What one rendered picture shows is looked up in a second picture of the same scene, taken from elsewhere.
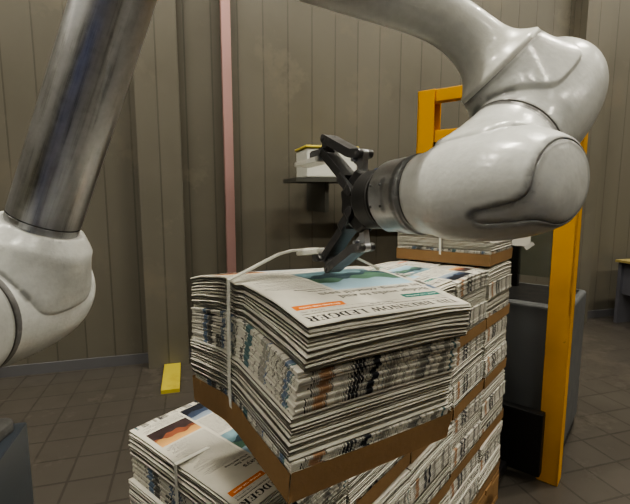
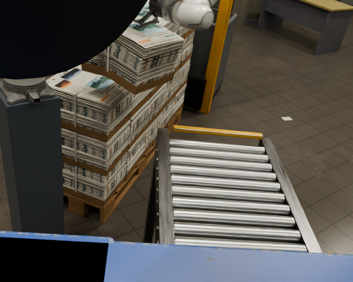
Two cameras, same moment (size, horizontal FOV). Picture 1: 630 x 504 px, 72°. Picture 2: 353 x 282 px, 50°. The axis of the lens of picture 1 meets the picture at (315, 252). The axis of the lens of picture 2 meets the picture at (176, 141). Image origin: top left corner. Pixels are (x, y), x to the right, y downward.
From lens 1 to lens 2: 117 cm
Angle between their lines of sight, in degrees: 35
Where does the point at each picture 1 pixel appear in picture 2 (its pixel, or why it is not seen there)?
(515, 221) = (198, 28)
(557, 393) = (213, 70)
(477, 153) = (191, 11)
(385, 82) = not seen: outside the picture
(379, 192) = (165, 10)
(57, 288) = not seen: hidden behind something
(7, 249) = not seen: hidden behind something
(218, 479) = (94, 97)
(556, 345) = (216, 46)
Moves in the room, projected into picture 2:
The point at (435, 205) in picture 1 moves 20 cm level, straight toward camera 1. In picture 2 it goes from (181, 20) to (185, 37)
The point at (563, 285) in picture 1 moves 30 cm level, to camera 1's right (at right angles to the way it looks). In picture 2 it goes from (223, 14) to (255, 15)
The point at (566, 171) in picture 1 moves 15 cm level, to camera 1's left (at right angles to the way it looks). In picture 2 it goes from (208, 19) to (172, 17)
